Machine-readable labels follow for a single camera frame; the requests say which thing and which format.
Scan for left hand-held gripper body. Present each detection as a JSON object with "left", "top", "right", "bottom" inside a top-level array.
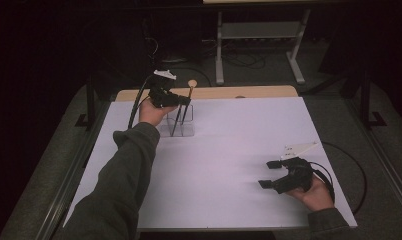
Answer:
[{"left": 145, "top": 68, "right": 183, "bottom": 109}]

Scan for clear plastic organizer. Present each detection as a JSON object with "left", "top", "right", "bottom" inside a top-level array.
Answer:
[{"left": 156, "top": 103, "right": 196, "bottom": 139}]

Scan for person's right hand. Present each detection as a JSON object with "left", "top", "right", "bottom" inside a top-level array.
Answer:
[{"left": 285, "top": 174, "right": 336, "bottom": 212}]

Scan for person's left hand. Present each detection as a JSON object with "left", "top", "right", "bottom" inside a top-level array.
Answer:
[{"left": 138, "top": 97, "right": 179, "bottom": 128}]

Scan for aluminium rail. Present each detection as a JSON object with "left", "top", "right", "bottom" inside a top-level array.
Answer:
[
  {"left": 34, "top": 99, "right": 112, "bottom": 240},
  {"left": 341, "top": 99, "right": 402, "bottom": 215}
]

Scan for left hand-held gripper black cable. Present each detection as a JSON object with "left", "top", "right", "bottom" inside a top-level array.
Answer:
[{"left": 126, "top": 77, "right": 157, "bottom": 131}]

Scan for hand-held gripper black cable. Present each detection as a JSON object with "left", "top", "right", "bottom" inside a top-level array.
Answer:
[
  {"left": 308, "top": 141, "right": 369, "bottom": 215},
  {"left": 126, "top": 77, "right": 157, "bottom": 131}
]

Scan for black metal stand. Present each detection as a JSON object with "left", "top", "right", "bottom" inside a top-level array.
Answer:
[
  {"left": 74, "top": 75, "right": 97, "bottom": 130},
  {"left": 359, "top": 67, "right": 388, "bottom": 130}
]

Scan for tangled black floor cables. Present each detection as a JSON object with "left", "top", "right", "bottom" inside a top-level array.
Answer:
[{"left": 221, "top": 49, "right": 267, "bottom": 70}]

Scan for white metal desk frame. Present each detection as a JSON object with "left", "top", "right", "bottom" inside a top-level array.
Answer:
[{"left": 202, "top": 0, "right": 312, "bottom": 86}]

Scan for right hand-held gripper black cable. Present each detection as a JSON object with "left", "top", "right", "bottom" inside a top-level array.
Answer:
[{"left": 308, "top": 141, "right": 369, "bottom": 215}]

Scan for white board sheet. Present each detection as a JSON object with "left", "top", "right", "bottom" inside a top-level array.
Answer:
[{"left": 62, "top": 96, "right": 359, "bottom": 231}]

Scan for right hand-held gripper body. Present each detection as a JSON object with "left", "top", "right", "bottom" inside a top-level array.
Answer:
[{"left": 276, "top": 141, "right": 320, "bottom": 195}]

